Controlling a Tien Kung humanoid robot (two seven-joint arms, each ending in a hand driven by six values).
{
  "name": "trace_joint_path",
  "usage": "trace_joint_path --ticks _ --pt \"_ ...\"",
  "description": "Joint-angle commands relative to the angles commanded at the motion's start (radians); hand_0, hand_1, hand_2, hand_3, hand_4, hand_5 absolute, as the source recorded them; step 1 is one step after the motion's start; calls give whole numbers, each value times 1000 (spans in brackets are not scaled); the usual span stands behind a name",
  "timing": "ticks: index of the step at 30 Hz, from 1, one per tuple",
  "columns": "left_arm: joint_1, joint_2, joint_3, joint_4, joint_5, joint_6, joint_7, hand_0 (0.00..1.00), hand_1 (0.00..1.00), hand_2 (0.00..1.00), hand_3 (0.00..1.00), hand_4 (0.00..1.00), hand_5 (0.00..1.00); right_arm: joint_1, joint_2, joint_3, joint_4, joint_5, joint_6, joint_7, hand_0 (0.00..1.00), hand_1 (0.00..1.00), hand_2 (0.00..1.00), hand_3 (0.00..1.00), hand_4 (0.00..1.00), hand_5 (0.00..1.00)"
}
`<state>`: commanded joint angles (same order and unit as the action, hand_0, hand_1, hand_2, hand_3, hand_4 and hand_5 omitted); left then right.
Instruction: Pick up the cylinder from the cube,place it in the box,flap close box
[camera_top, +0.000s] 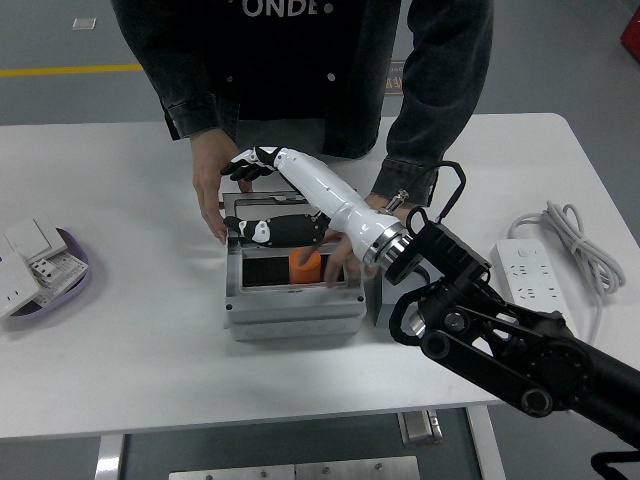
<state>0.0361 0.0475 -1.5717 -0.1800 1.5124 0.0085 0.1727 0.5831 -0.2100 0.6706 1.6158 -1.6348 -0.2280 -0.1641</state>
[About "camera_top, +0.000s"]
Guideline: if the person's left hand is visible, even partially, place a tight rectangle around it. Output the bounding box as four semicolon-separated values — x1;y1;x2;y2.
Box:
304;192;401;290

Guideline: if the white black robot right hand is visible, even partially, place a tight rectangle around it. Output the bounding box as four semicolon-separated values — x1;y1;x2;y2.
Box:
219;145;404;264

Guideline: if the person's right hand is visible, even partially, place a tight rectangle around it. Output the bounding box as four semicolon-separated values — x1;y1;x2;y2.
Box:
188;132;254;246

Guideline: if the orange cylinder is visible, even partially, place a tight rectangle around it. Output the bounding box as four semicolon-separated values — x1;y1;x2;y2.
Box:
288;247;324;286

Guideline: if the grey electrical enclosure box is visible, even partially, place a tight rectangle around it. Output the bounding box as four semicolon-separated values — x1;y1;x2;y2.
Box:
222;192;369;343

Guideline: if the dark grey cube with hole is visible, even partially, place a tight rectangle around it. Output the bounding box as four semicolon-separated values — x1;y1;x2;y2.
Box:
367;269;409;330

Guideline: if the person's torso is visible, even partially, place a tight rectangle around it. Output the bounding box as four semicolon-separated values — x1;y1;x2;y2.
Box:
109;0;416;160

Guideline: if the purple plastic tray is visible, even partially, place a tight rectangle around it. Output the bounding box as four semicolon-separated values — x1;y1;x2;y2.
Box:
0;227;91;331

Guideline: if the white dotted panel piece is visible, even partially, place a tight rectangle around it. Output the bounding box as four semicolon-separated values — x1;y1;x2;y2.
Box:
37;251;87;306

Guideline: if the white power strip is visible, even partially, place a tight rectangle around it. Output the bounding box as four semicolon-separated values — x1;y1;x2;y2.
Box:
489;238;584;344

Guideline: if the small white socket module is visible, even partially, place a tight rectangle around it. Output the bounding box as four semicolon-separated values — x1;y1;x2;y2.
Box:
30;257;56;281

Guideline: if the grey metal plate with screws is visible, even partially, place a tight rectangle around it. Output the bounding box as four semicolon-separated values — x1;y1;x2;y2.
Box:
168;455;421;480

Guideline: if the white table leg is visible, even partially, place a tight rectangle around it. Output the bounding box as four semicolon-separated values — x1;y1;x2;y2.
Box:
93;433;125;480
464;404;509;480

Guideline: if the red object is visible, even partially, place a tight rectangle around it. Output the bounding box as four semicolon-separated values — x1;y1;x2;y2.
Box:
618;9;640;51

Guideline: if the grey metal table bracket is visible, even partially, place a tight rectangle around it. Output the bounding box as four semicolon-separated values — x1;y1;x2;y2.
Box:
397;408;444;445

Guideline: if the white wall switch plate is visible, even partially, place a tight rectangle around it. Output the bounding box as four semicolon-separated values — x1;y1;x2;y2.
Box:
3;215;69;261

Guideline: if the white power strip cord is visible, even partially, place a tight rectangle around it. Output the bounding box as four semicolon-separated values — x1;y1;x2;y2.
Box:
507;200;627;351

